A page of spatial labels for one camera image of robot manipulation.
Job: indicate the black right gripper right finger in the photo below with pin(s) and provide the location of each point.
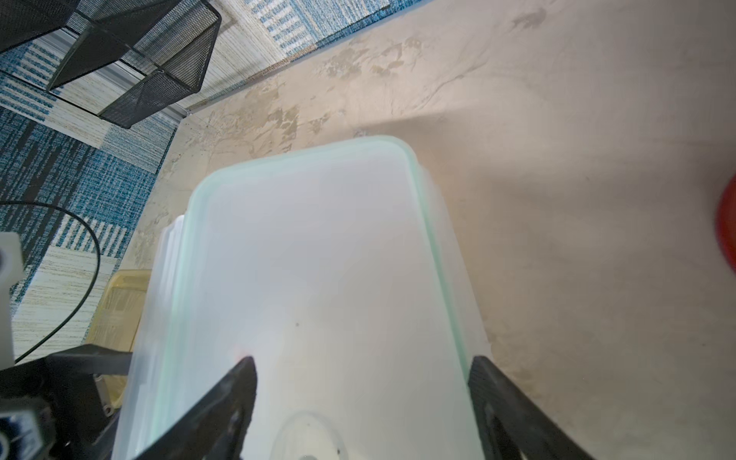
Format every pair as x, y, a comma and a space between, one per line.
510, 425

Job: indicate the red pencil cup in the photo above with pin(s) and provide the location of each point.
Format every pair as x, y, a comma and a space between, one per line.
725, 224

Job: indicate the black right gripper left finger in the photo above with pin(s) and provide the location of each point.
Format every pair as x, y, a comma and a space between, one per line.
216, 426

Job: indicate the yellow lunch box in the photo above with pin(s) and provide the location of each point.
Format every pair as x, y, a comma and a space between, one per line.
116, 320

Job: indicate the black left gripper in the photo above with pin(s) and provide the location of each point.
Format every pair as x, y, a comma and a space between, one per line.
41, 399

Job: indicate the black mesh shelf rack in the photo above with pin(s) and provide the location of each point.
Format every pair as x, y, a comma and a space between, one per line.
120, 61

